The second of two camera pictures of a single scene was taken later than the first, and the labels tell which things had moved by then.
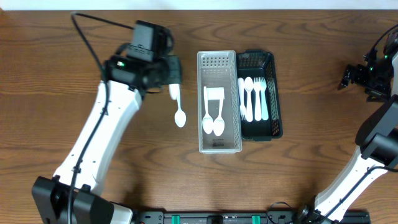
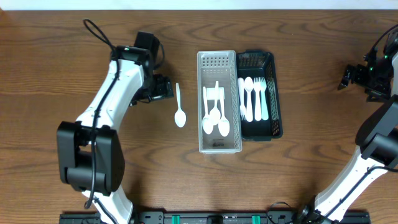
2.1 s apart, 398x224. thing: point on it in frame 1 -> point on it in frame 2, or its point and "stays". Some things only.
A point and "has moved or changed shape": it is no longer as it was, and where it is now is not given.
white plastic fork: [264, 103] stays
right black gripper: [362, 78] stays
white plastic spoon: [249, 84] stays
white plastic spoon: [207, 121] stays
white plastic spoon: [219, 124] has moved or changed shape
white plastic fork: [256, 83] stays
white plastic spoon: [180, 116] stays
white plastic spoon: [174, 89] -> [214, 114]
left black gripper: [174, 70] -> [165, 88]
